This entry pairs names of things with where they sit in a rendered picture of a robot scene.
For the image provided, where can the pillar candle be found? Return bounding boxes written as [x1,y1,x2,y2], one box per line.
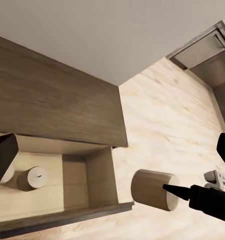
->
[130,168,180,212]
[0,164,14,185]
[17,166,48,192]

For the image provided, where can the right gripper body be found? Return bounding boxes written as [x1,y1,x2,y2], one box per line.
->
[188,184,225,222]

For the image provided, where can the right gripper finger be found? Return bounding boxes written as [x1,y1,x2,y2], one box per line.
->
[162,184,193,201]

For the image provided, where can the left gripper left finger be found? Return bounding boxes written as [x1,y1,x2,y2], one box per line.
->
[0,133,19,181]

